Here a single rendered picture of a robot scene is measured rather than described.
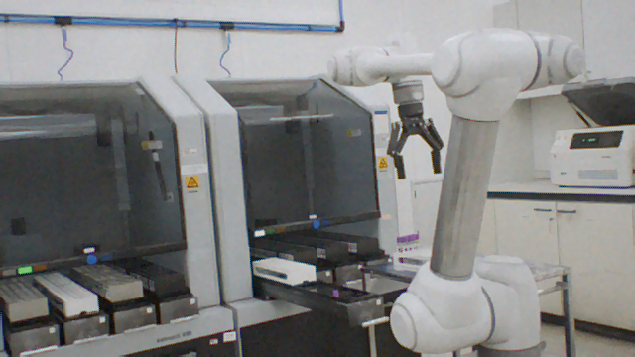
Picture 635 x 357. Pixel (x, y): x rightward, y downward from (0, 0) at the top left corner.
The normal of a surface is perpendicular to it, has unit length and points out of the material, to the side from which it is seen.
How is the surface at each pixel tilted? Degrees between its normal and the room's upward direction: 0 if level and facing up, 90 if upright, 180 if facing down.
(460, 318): 107
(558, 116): 90
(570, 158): 90
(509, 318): 92
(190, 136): 90
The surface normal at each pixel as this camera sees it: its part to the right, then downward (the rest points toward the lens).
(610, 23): -0.84, 0.10
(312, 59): 0.54, 0.00
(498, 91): 0.38, 0.45
